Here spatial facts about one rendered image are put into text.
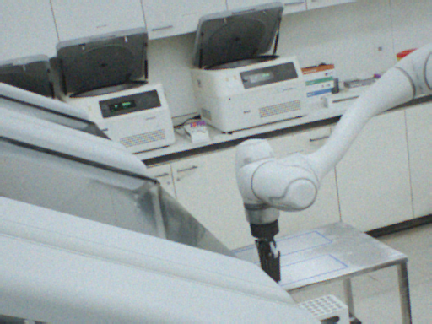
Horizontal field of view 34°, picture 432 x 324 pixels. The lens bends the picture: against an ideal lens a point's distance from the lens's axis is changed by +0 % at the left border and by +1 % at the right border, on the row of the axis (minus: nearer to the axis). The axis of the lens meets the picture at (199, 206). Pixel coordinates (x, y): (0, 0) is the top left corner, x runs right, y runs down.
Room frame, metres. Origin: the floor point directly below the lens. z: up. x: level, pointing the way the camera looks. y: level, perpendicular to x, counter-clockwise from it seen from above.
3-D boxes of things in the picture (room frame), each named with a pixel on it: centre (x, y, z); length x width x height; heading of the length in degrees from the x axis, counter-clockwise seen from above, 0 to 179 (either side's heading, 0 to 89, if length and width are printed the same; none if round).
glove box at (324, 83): (4.74, -0.89, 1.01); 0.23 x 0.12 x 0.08; 103
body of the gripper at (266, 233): (1.74, -0.16, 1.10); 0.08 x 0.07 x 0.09; 13
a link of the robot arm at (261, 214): (1.74, -0.16, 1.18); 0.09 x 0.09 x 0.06
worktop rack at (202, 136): (4.18, -0.05, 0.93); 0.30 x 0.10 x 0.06; 7
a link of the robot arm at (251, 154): (1.73, -0.16, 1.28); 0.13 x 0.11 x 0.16; 18
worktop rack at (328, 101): (4.45, -1.04, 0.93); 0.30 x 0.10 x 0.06; 95
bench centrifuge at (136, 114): (4.28, 0.41, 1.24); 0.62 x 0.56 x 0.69; 14
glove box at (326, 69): (4.75, -0.91, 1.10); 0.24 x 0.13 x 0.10; 102
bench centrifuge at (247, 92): (4.48, -0.42, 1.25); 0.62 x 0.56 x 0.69; 13
